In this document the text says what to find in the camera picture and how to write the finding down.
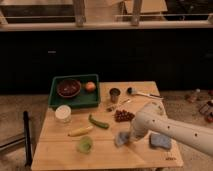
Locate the black-headed brush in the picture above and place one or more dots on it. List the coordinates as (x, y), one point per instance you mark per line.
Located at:
(132, 91)

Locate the green cup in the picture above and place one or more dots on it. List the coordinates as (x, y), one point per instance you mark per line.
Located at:
(85, 144)

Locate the blue sponge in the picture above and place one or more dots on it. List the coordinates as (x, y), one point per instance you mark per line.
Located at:
(160, 141)

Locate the dark red bowl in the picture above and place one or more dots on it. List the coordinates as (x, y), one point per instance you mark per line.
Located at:
(68, 88)

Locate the red grapes bunch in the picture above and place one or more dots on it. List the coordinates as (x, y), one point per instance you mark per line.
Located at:
(123, 115)

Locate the metal cup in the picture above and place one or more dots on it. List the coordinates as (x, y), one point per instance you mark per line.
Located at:
(114, 94)

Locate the white paper cup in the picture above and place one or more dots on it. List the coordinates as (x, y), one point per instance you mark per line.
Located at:
(63, 113)

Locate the green cucumber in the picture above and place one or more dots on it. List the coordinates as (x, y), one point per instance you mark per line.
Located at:
(99, 124)

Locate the orange apple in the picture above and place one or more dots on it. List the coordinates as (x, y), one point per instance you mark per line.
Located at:
(90, 86)

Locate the yellow banana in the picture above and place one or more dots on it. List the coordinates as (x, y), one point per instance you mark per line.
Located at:
(80, 131)

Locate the small spoon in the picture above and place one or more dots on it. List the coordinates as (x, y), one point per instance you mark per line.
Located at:
(113, 107)

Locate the green plastic tray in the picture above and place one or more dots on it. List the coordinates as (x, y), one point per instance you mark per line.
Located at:
(83, 99)

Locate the black pole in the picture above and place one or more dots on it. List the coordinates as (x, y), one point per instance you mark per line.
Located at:
(27, 137)

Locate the grey-blue towel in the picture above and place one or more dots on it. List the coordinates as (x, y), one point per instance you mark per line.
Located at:
(122, 138)

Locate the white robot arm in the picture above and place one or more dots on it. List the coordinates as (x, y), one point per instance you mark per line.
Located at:
(149, 118)

